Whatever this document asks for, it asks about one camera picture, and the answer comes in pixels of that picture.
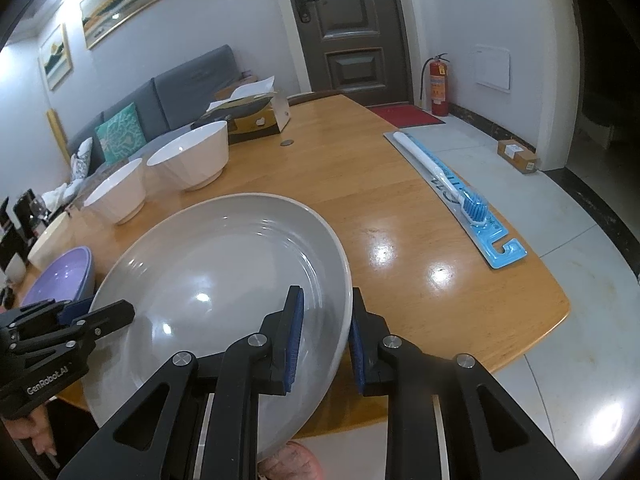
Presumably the white patterned cushion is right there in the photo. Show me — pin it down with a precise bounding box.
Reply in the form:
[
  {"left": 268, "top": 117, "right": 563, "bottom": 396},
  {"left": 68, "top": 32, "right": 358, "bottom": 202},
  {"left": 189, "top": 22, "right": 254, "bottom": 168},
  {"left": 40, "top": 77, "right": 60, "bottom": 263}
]
[{"left": 70, "top": 137, "right": 96, "bottom": 181}]

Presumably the white wall panel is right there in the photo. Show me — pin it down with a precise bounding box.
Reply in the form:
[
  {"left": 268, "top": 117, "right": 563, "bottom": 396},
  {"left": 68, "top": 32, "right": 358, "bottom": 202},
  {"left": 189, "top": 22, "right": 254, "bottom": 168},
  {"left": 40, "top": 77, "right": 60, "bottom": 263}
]
[{"left": 474, "top": 45, "right": 512, "bottom": 92}]

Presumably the black canister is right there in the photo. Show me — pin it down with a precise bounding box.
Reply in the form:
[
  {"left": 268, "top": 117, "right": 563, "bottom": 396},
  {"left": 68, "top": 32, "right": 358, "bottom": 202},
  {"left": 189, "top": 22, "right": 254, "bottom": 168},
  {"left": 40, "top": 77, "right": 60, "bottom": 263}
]
[{"left": 12, "top": 189, "right": 41, "bottom": 226}]

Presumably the cream bowl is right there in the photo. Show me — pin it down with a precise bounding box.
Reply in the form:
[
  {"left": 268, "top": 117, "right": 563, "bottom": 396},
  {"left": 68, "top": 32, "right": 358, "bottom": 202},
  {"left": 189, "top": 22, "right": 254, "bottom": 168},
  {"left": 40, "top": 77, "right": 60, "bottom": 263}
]
[{"left": 27, "top": 212, "right": 76, "bottom": 272}]

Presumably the teal patterned cushion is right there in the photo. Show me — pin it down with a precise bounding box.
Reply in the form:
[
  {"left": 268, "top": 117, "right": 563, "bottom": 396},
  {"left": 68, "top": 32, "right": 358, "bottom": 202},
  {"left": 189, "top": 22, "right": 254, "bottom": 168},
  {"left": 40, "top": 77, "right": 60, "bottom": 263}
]
[{"left": 95, "top": 102, "right": 146, "bottom": 165}]

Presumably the large white bowl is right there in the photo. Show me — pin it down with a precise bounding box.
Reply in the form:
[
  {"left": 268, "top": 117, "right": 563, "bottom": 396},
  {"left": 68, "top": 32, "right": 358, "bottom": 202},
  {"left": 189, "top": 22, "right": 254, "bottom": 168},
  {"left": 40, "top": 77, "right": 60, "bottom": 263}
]
[{"left": 146, "top": 120, "right": 230, "bottom": 192}]

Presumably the yellow wooden board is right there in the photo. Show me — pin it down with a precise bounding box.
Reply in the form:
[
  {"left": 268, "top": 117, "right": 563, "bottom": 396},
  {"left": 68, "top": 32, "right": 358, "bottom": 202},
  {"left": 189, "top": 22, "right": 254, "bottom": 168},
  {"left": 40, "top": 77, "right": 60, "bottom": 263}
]
[{"left": 46, "top": 108, "right": 71, "bottom": 161}]

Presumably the patterned tissue box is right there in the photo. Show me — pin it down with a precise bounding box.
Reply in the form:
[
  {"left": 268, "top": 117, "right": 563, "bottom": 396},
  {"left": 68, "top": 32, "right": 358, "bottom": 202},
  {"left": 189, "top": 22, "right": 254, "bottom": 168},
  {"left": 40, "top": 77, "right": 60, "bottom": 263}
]
[{"left": 192, "top": 87, "right": 291, "bottom": 146}]

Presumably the white cloth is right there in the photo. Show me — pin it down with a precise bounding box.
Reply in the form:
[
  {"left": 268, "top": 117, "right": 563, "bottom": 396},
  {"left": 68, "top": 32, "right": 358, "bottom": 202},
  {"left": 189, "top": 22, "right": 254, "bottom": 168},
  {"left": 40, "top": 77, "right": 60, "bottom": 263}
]
[{"left": 42, "top": 182, "right": 81, "bottom": 208}]

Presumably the black door lock handle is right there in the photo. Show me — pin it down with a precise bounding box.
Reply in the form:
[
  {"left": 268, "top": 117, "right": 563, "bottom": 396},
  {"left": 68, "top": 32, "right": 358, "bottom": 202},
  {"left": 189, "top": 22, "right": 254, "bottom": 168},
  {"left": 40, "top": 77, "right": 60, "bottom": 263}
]
[{"left": 291, "top": 0, "right": 321, "bottom": 23}]

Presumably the large grey plate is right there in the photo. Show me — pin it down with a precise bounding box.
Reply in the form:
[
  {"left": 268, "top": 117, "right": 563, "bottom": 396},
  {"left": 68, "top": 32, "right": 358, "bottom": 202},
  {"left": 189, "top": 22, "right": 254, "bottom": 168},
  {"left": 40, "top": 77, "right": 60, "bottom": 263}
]
[{"left": 81, "top": 192, "right": 353, "bottom": 463}]

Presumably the white tissue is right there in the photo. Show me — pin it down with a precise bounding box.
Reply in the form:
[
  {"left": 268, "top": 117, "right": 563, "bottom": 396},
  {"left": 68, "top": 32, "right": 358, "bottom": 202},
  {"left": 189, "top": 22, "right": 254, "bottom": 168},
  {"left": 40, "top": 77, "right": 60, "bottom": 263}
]
[{"left": 212, "top": 76, "right": 277, "bottom": 103}]

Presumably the grey sofa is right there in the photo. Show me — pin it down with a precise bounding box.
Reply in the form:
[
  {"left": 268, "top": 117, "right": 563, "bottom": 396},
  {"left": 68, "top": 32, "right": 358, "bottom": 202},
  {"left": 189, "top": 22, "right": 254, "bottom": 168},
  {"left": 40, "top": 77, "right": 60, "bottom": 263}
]
[{"left": 62, "top": 44, "right": 261, "bottom": 181}]

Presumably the grey entrance door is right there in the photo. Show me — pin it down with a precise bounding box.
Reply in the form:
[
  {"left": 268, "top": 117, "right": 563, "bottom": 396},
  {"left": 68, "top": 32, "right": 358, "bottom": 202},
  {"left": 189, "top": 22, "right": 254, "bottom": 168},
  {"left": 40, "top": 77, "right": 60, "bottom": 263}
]
[{"left": 277, "top": 0, "right": 416, "bottom": 108}]

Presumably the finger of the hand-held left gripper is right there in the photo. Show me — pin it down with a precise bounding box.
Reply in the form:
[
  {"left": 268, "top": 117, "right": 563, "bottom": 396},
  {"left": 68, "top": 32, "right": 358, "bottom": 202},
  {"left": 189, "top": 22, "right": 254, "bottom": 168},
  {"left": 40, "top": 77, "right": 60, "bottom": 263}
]
[
  {"left": 0, "top": 299, "right": 92, "bottom": 339},
  {"left": 10, "top": 300, "right": 136, "bottom": 361}
]

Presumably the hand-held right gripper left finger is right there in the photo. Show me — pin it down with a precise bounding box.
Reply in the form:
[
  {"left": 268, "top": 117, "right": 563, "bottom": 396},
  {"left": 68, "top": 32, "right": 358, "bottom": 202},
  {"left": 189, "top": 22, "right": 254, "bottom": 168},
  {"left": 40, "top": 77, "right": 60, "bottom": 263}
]
[{"left": 56, "top": 285, "right": 305, "bottom": 480}]

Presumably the large framed painting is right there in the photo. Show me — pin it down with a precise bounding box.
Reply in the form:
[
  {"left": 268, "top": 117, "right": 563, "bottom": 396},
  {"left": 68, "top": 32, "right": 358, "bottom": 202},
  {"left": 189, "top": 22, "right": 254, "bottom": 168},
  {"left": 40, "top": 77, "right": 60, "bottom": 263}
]
[{"left": 80, "top": 0, "right": 163, "bottom": 51}]

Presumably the blue toothbrush package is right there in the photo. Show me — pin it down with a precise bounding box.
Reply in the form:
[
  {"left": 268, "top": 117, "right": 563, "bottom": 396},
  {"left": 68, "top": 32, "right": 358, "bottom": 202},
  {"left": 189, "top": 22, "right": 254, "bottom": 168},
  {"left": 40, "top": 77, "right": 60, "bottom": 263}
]
[{"left": 382, "top": 130, "right": 527, "bottom": 269}]

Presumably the small white bowl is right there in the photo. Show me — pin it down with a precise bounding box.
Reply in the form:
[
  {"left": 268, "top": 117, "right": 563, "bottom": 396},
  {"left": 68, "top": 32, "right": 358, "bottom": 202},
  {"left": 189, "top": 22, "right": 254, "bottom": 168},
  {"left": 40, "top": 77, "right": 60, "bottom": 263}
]
[{"left": 82, "top": 158, "right": 147, "bottom": 226}]

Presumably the red doormat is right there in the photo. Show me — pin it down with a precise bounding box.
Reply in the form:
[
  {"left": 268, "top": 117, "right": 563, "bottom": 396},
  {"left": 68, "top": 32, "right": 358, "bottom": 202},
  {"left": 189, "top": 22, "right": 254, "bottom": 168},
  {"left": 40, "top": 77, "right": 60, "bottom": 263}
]
[{"left": 367, "top": 104, "right": 447, "bottom": 129}]

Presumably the purple bowl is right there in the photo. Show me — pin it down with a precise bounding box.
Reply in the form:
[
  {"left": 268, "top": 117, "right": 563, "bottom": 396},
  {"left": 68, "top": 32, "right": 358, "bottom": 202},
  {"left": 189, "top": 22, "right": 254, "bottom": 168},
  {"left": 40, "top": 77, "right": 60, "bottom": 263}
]
[{"left": 20, "top": 246, "right": 97, "bottom": 311}]

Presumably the person's left hand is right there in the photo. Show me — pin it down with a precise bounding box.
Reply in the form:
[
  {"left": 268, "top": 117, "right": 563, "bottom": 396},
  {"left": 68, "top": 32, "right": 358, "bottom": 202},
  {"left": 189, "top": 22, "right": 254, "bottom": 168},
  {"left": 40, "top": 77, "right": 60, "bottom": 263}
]
[{"left": 0, "top": 400, "right": 60, "bottom": 461}]

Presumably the small framed painting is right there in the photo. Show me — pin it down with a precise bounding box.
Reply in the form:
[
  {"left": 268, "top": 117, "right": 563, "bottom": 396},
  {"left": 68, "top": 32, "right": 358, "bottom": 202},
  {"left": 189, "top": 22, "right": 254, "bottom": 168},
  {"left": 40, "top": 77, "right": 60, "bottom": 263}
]
[{"left": 39, "top": 22, "right": 73, "bottom": 92}]

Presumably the red fire extinguisher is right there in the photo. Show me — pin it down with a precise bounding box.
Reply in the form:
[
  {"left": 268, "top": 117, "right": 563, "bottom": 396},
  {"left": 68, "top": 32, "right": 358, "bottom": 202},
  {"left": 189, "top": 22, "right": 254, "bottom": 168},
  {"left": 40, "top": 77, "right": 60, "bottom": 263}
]
[{"left": 420, "top": 53, "right": 452, "bottom": 117}]

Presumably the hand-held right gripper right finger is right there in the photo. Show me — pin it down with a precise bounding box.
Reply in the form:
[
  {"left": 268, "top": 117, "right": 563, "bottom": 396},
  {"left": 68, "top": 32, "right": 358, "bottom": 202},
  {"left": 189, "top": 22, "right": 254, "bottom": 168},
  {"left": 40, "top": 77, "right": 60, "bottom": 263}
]
[{"left": 350, "top": 287, "right": 581, "bottom": 480}]

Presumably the small cardboard box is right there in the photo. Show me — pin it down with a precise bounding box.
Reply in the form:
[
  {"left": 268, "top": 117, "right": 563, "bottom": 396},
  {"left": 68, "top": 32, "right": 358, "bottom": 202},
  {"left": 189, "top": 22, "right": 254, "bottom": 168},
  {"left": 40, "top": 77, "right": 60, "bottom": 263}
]
[{"left": 496, "top": 138, "right": 540, "bottom": 175}]

